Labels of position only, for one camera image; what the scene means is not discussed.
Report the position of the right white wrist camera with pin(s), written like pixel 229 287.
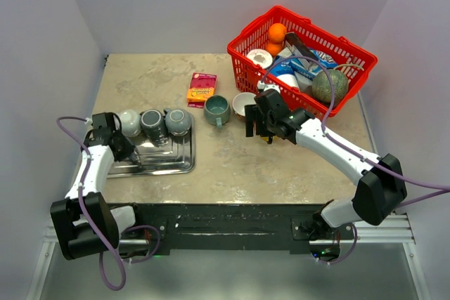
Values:
pixel 261 87

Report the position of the Scrub Mommy sponge pack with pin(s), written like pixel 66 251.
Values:
pixel 201 88

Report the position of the blue plastic snack bag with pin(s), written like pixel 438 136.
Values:
pixel 281 68

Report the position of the yellow mug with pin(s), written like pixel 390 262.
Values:
pixel 269 139

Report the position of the steel drying tray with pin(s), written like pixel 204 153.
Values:
pixel 176 156

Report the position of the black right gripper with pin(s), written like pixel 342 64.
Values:
pixel 250 111

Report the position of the red floral mug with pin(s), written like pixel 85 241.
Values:
pixel 240 101

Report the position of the dark long carton box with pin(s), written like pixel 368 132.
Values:
pixel 297 46

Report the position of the pale grey upside-down mug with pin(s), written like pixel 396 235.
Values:
pixel 130 120

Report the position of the orange fruit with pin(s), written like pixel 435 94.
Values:
pixel 273 48
pixel 276 33

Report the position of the light grey-blue upside-down mug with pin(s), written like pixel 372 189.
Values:
pixel 178 121

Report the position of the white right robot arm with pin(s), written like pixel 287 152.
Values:
pixel 377 193

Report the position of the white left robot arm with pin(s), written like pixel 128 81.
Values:
pixel 83 221

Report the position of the teal green ceramic mug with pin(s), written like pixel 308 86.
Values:
pixel 217 111

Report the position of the black wall bracket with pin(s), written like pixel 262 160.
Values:
pixel 105 60

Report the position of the upper orange fruit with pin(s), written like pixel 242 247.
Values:
pixel 276 33

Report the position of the blue M&M's bag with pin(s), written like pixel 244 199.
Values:
pixel 325 59

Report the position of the green netted melon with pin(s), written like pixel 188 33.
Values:
pixel 321 87

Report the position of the lower orange fruit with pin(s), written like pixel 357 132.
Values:
pixel 273 48

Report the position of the blue Harry's box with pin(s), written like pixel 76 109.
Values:
pixel 304 76

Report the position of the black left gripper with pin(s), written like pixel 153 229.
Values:
pixel 128 147

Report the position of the dark grey upside-down mug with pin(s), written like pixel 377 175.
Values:
pixel 153 126

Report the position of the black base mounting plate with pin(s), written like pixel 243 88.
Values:
pixel 243 227

